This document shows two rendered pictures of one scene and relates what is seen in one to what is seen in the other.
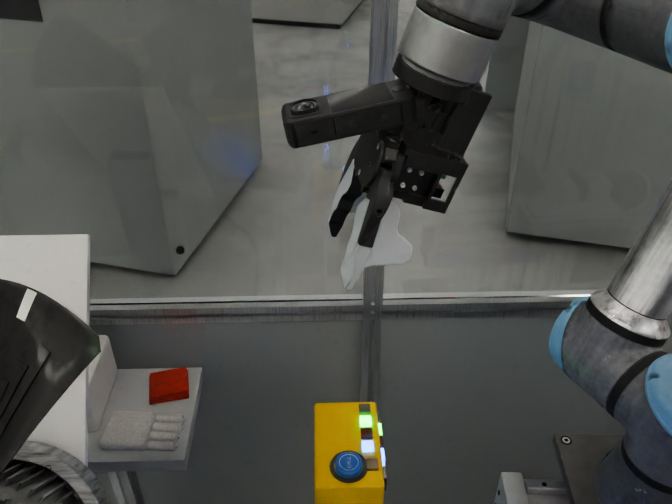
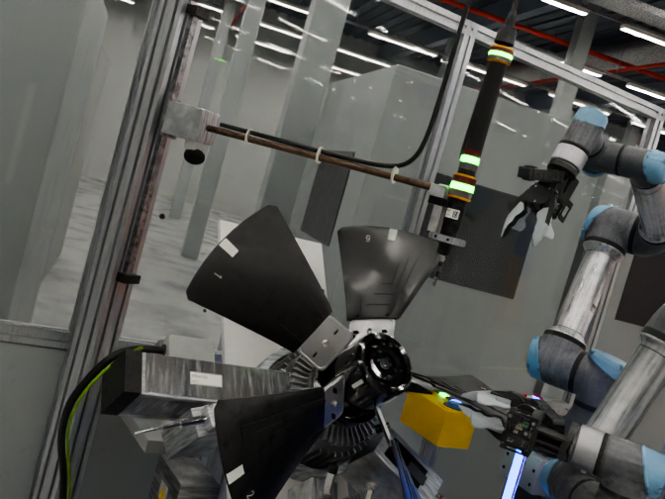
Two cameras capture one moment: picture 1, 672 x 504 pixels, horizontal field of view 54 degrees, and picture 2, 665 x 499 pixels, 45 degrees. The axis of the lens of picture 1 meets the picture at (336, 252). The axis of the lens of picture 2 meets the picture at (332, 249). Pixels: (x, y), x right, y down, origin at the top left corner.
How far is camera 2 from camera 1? 155 cm
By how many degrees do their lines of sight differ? 41
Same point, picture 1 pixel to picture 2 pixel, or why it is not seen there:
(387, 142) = (555, 186)
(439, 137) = (563, 192)
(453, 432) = not seen: outside the picture
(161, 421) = not seen: hidden behind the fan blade
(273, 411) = not seen: hidden behind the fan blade
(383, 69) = (419, 210)
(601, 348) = (561, 349)
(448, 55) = (579, 158)
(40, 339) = (411, 247)
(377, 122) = (554, 177)
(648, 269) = (577, 308)
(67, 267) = (313, 258)
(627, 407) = (583, 371)
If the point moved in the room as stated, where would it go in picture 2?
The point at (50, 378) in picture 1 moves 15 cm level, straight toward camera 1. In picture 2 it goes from (427, 259) to (496, 281)
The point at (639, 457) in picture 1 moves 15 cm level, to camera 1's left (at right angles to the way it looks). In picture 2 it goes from (591, 398) to (549, 391)
